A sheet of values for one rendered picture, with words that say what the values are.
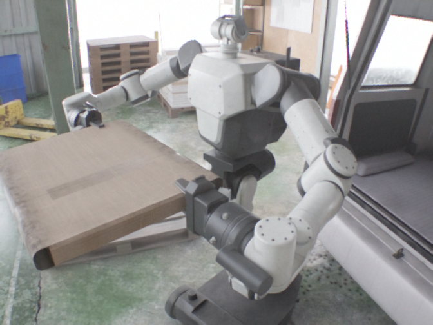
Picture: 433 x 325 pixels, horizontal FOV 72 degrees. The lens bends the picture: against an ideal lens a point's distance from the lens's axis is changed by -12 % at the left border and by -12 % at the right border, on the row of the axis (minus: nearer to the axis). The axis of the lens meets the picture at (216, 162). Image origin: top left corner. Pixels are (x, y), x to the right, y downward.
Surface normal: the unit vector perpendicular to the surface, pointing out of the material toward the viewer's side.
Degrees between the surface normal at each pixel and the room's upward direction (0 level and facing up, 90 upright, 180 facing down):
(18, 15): 90
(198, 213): 90
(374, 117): 90
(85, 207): 0
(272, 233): 5
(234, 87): 86
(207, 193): 0
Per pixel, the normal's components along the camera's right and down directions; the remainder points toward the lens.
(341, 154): 0.36, -0.58
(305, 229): -0.64, 0.41
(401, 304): -0.92, 0.14
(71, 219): 0.02, -0.89
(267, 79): -0.84, -0.01
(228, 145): -0.19, 0.57
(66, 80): 0.37, 0.44
